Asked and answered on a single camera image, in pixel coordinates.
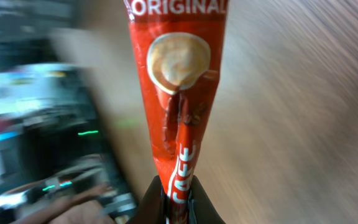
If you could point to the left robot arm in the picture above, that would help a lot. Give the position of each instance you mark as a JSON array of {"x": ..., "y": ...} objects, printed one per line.
[{"x": 52, "y": 141}]

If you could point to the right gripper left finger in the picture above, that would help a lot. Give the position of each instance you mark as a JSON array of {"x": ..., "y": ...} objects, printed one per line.
[{"x": 151, "y": 207}]

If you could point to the red sachet stick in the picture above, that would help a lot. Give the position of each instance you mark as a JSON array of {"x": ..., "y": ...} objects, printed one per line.
[{"x": 178, "y": 47}]

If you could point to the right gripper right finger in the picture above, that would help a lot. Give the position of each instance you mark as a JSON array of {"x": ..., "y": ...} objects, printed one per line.
[{"x": 201, "y": 209}]

